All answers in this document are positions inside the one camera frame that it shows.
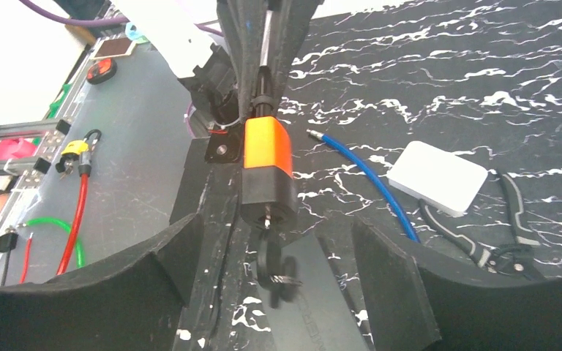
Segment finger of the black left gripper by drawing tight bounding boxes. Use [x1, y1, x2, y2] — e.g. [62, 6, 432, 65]
[217, 0, 268, 121]
[269, 0, 323, 105]

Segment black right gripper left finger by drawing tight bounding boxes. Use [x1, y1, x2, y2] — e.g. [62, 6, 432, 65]
[0, 214, 204, 350]

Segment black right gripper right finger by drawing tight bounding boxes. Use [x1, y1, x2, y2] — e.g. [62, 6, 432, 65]
[351, 219, 562, 350]

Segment black padlock keys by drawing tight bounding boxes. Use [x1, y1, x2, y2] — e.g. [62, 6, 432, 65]
[255, 215, 302, 309]

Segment orange black padlock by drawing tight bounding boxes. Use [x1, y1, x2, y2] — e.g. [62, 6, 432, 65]
[240, 94, 297, 230]

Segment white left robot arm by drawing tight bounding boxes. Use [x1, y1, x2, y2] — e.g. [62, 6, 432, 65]
[26, 1, 321, 128]

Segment black flat box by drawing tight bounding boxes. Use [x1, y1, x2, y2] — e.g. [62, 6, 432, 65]
[258, 234, 369, 350]

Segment black grey pliers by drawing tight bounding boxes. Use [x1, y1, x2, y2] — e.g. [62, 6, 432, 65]
[419, 170, 546, 282]

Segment white rectangular box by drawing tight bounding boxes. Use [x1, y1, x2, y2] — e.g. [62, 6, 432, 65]
[386, 140, 488, 217]

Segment red black round button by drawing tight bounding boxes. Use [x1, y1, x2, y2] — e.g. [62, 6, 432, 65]
[86, 58, 118, 85]

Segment green cable loop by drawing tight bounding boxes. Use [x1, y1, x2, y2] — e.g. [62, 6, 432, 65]
[16, 218, 87, 270]

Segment blue cable lock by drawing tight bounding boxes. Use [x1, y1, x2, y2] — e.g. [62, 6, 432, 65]
[306, 129, 422, 244]

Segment aluminium frame rail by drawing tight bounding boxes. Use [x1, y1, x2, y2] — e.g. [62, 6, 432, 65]
[0, 38, 132, 292]

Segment yellow padlock red cable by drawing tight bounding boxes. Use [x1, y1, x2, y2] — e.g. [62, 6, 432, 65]
[53, 129, 102, 276]

